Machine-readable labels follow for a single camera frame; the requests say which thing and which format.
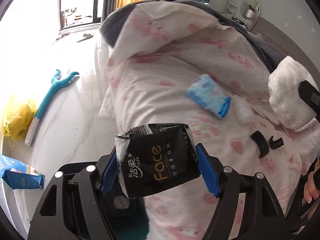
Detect clear plastic wrapper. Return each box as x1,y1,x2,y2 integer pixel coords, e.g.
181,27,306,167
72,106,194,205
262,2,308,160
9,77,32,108
232,95,253,125

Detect black Face tissue pack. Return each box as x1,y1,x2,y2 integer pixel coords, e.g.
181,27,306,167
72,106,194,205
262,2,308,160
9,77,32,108
115,123,200,199

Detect blue tissue pack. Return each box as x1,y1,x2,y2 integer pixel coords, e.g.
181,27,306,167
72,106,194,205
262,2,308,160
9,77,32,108
187,74,231,119

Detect person right hand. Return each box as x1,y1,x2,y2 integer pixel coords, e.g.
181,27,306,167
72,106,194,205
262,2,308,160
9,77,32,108
304,160,319,204

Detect white paper towel sheet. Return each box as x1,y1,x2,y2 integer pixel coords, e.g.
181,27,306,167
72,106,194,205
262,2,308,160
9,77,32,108
99,86,116,120

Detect blue paper package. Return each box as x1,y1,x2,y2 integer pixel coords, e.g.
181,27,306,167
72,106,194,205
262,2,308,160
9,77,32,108
1,155,44,190

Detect teal long plush toy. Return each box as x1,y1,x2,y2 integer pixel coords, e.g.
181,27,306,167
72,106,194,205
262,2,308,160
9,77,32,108
24,69,79,147

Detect yellow plastic bag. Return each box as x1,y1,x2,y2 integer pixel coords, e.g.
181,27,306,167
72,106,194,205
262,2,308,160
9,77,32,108
1,95,37,140

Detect beige bed headboard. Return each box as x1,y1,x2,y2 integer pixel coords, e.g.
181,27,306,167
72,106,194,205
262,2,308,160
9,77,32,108
249,17,315,67

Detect pink patterned white blanket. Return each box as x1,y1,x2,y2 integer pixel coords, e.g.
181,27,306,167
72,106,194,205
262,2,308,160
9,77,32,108
107,2,319,239

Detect dark window frame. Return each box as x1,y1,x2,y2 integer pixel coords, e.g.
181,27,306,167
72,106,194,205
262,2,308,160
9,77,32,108
58,0,101,30

